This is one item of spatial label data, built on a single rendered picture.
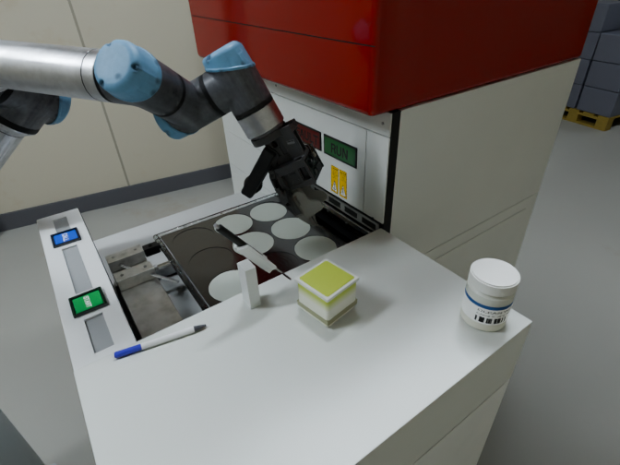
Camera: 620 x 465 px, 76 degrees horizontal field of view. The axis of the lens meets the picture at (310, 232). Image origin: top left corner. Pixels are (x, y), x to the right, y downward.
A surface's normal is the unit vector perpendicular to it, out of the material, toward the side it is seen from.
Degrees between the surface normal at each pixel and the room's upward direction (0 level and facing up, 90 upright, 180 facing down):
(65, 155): 90
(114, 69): 56
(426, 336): 0
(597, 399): 0
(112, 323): 0
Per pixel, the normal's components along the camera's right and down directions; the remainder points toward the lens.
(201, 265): -0.04, -0.83
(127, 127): 0.44, 0.49
